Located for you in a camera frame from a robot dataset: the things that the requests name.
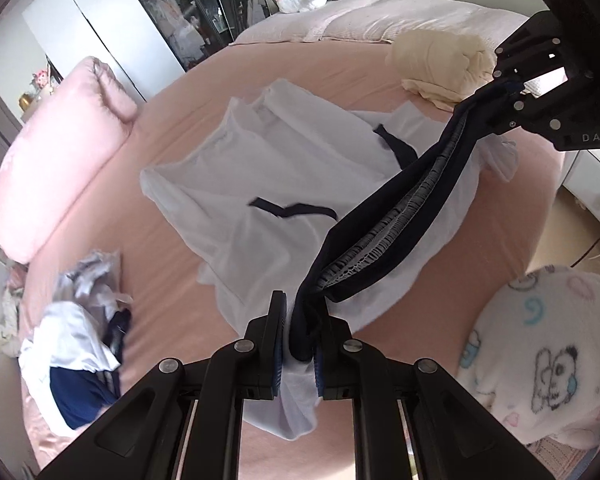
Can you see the pale pink pillow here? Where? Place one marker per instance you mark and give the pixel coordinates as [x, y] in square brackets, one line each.
[290, 27]
[430, 17]

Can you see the white and glass wardrobe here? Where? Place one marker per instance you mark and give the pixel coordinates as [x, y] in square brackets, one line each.
[80, 15]

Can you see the cream blanket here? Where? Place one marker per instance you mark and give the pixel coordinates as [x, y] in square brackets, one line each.
[440, 60]

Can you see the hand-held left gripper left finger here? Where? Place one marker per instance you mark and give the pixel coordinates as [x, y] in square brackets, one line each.
[279, 355]

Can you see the navy blue garment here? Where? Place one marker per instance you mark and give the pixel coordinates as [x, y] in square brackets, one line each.
[77, 400]

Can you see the white navy-trimmed garment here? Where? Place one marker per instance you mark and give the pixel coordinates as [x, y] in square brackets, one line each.
[220, 180]

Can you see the gold vase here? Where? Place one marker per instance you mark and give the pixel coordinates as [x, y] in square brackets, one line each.
[26, 102]

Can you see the pink bed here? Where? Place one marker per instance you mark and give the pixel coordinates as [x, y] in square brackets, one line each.
[180, 285]

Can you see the clothes heap on floor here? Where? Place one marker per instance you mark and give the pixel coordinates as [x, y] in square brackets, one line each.
[10, 320]

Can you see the dark navy zipper garment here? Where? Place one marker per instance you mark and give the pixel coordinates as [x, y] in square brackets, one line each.
[117, 335]

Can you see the large pink pillow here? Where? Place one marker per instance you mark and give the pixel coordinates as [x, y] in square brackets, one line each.
[55, 160]

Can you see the bright white top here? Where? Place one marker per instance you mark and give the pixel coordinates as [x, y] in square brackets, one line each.
[65, 340]

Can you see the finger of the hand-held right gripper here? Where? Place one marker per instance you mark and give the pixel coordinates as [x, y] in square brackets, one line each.
[520, 42]
[535, 112]

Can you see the pink plush doll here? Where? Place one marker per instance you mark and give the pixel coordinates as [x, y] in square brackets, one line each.
[41, 79]

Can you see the white printed fleece cloth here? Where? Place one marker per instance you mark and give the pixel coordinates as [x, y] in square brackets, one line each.
[530, 335]

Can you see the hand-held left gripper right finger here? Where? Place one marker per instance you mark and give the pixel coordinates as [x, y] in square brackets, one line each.
[320, 380]

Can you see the white drawer cabinet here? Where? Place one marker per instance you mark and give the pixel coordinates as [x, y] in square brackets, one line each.
[587, 185]

